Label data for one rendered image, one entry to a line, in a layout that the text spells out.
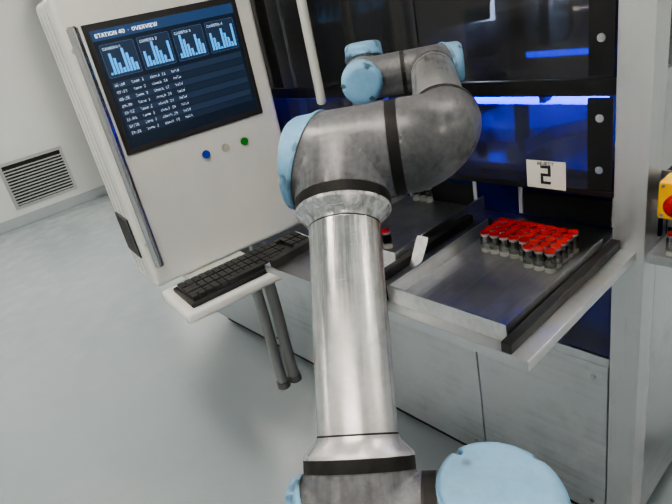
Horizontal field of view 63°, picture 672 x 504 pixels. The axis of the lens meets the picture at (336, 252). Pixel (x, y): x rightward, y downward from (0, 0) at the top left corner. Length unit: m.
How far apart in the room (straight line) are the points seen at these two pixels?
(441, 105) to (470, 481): 0.40
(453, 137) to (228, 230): 1.08
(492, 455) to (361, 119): 0.38
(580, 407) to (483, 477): 0.96
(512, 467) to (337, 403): 0.17
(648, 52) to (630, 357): 0.62
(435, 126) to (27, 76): 5.62
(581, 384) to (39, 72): 5.53
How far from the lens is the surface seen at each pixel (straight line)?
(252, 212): 1.66
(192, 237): 1.59
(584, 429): 1.54
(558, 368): 1.46
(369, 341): 0.58
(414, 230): 1.36
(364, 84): 1.01
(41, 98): 6.12
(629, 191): 1.16
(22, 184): 6.09
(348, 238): 0.60
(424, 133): 0.63
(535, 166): 1.22
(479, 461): 0.57
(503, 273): 1.13
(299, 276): 1.25
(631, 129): 1.12
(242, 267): 1.49
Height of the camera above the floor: 1.44
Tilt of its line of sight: 25 degrees down
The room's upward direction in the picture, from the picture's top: 12 degrees counter-clockwise
